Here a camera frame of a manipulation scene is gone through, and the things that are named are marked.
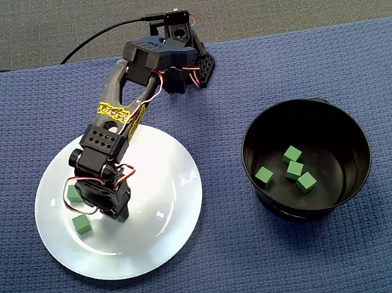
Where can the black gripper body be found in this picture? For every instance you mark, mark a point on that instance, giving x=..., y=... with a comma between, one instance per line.
x=114, y=203

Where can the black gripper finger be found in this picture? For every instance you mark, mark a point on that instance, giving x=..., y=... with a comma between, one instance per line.
x=111, y=214
x=123, y=212

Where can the small green cube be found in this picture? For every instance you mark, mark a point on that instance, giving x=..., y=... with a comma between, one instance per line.
x=72, y=195
x=264, y=176
x=292, y=154
x=306, y=182
x=81, y=224
x=294, y=169

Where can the black robot arm with stickers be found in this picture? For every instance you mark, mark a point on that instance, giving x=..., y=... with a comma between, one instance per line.
x=165, y=57

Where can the white round plate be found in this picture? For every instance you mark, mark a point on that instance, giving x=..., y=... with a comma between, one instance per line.
x=142, y=251

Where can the black metal bucket container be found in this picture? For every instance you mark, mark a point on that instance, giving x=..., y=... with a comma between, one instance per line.
x=348, y=150

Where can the blue woven table cloth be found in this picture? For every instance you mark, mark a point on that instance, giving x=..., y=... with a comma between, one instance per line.
x=242, y=278

